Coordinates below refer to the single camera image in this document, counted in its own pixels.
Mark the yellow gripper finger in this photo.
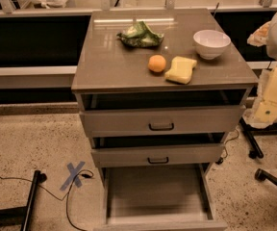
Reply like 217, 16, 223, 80
247, 21, 270, 47

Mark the orange fruit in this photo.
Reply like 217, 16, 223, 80
148, 55, 166, 73

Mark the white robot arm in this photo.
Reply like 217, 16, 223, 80
245, 13, 277, 128

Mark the grey drawer cabinet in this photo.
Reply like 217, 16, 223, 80
70, 8, 259, 231

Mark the grey middle drawer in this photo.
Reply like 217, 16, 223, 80
91, 143, 224, 167

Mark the grey drawer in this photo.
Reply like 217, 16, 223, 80
91, 143, 224, 167
80, 106, 244, 138
93, 164, 227, 231

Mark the grey bottom drawer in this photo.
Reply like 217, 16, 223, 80
93, 164, 227, 231

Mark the grey top drawer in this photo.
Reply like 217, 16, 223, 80
80, 106, 244, 138

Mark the white bowl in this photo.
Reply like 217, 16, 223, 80
193, 30, 231, 60

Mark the yellow sponge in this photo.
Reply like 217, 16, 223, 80
164, 56, 197, 85

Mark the black chair leg with caster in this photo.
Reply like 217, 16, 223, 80
239, 118, 264, 159

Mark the green chip bag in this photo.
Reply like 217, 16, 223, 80
116, 21, 164, 48

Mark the blue tape cross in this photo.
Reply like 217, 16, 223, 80
60, 161, 85, 191

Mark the black stand leg left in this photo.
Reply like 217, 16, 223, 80
0, 170, 47, 231

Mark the black floor cable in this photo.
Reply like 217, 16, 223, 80
0, 167, 95, 231

